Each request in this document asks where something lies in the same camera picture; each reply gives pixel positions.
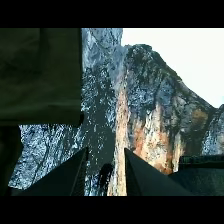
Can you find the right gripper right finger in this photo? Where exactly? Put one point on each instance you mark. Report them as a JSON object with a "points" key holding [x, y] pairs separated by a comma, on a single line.
{"points": [[146, 181]]}

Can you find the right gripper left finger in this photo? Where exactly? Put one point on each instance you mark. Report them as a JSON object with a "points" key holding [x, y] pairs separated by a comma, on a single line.
{"points": [[63, 181]]}

